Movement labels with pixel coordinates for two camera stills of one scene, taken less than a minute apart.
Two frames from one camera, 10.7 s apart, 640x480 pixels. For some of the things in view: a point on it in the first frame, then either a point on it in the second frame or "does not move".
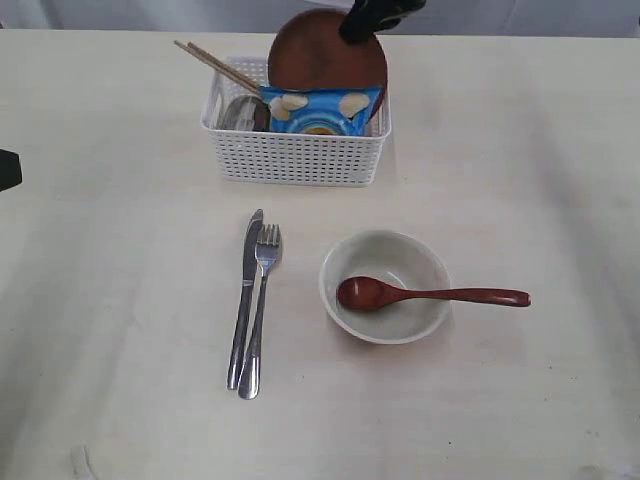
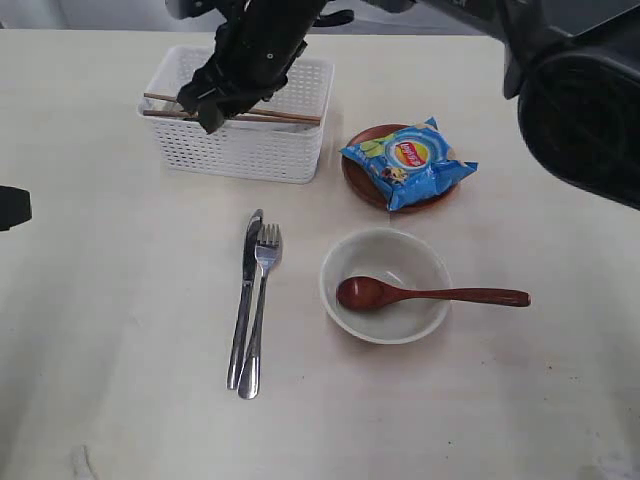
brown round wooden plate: x=309 y=51 to x=367 y=184
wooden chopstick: x=217 y=67 to x=174 y=99
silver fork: x=267 y=249 does not move
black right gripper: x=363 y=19 to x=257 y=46
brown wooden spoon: x=366 y=294 does not move
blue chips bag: x=321 y=110 to x=413 y=164
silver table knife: x=244 y=313 does not move
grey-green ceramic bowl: x=397 y=257 does not move
